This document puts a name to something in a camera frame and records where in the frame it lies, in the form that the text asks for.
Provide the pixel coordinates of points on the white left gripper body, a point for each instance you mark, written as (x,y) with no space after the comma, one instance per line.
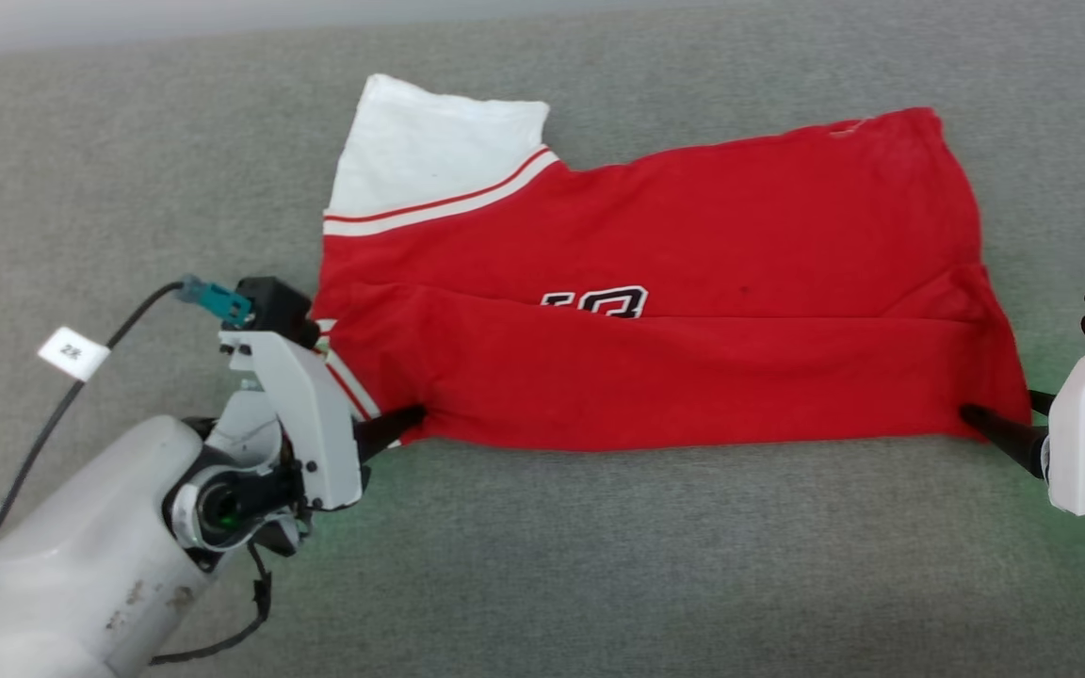
(316,424)

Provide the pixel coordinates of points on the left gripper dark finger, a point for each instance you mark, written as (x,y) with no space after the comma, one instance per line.
(382,430)

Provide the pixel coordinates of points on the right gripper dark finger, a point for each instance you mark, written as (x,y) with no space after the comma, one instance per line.
(1042,403)
(1013,443)

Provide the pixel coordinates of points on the red jersey with white sleeves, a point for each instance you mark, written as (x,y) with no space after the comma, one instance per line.
(693,377)

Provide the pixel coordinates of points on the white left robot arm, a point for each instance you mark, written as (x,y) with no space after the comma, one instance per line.
(62,565)

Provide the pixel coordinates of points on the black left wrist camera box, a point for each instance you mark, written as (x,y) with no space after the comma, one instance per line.
(269,301)

